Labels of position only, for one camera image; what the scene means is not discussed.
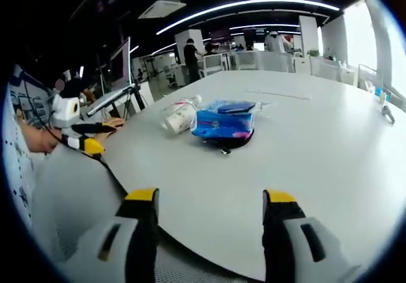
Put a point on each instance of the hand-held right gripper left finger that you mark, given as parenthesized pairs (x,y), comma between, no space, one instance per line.
(139,232)

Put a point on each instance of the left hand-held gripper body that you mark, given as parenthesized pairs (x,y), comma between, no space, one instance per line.
(65,111)

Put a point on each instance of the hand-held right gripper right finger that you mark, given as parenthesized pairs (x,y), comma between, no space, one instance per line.
(282,232)

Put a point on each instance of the white printed paper cup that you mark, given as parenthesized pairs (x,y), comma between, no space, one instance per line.
(180,119)

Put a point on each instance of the clear plastic bottle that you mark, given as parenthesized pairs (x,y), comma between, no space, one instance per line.
(185,103)

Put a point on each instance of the black zip pouch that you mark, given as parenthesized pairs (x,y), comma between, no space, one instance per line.
(234,142)

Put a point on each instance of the blue tissue packet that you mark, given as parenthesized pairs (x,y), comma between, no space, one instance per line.
(222,126)

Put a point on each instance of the clear plastic bag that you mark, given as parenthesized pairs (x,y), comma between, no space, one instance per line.
(263,107)

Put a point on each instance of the dark blue box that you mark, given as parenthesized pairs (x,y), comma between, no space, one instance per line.
(236,107)

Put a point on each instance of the grey laptop on stand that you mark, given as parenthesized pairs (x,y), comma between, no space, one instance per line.
(108,100)

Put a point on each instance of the grey mesh chair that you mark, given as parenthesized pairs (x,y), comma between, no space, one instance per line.
(79,188)

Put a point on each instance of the black tripod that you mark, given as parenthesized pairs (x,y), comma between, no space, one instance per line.
(138,97)

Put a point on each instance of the white table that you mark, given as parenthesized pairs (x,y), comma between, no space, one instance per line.
(285,175)

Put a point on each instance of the person's white dotted shirt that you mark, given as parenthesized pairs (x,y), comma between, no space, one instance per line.
(16,156)

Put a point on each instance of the computer monitor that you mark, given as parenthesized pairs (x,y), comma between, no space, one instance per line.
(120,62)

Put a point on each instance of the white office chair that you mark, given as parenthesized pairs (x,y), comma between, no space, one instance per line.
(213,64)

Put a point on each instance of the ceiling air vent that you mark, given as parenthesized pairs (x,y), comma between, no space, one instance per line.
(161,6)

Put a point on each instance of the small white device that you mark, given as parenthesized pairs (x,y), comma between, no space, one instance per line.
(388,113)

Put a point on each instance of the small blue box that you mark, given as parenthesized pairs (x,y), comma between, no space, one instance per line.
(378,93)

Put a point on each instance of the long ceiling light strip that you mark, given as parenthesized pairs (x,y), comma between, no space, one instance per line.
(241,5)

